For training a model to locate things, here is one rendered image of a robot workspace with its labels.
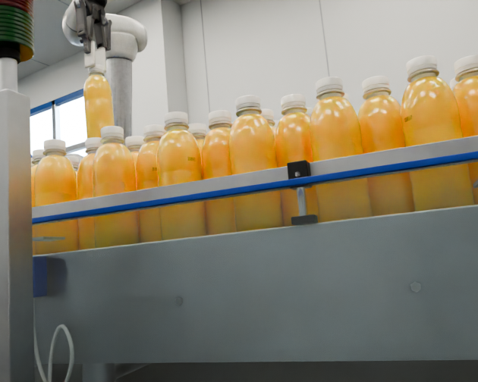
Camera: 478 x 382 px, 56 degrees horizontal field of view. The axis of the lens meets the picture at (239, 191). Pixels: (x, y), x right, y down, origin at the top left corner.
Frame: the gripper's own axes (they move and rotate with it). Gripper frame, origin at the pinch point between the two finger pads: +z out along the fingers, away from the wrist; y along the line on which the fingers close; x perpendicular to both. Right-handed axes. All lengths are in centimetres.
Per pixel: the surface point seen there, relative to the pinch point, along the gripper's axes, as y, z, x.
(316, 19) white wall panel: -251, -132, 24
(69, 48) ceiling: -287, -196, -257
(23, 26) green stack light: 53, 25, 30
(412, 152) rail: 37, 46, 74
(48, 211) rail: 37, 47, 18
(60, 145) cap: 30.3, 33.4, 14.9
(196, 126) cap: 24, 33, 40
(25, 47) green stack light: 52, 27, 29
